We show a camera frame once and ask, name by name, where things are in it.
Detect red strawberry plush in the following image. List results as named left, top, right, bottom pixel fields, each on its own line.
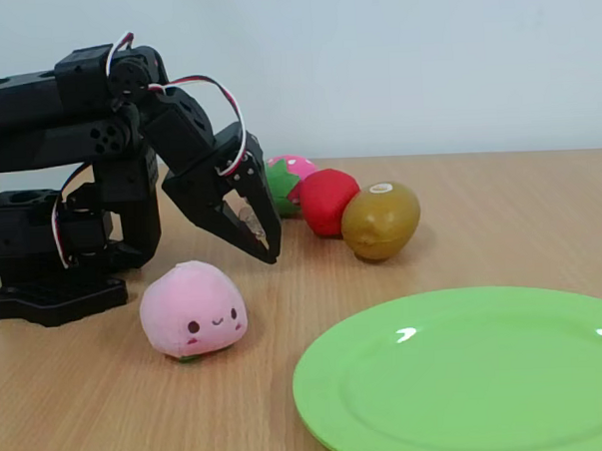
left=298, top=166, right=363, bottom=239

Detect pink strawberry plush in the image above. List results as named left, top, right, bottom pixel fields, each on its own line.
left=263, top=153, right=321, bottom=221

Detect green plate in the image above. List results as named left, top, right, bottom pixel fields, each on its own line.
left=288, top=280, right=602, bottom=451

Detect pink peach plush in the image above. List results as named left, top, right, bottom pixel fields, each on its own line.
left=136, top=256, right=252, bottom=366

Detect brown kiwi toy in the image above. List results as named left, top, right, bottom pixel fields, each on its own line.
left=338, top=179, right=424, bottom=263

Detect white red gripper wire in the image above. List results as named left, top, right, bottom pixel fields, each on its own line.
left=104, top=26, right=251, bottom=183

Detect white red shoulder wire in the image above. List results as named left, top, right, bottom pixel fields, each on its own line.
left=48, top=162, right=100, bottom=271

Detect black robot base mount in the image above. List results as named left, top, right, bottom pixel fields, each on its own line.
left=0, top=272, right=132, bottom=330

